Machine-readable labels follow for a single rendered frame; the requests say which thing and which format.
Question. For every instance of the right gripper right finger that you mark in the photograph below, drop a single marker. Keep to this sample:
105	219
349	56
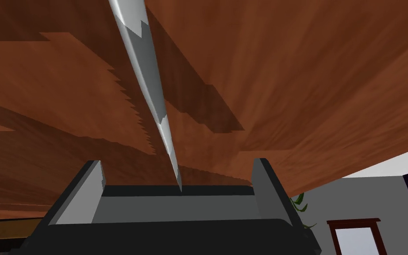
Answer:
269	193

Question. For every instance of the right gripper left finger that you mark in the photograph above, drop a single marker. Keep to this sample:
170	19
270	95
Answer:
83	198

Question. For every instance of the brown framed window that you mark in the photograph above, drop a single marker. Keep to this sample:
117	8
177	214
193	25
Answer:
354	242

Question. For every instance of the green plant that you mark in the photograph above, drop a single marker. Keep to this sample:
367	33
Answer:
299	202

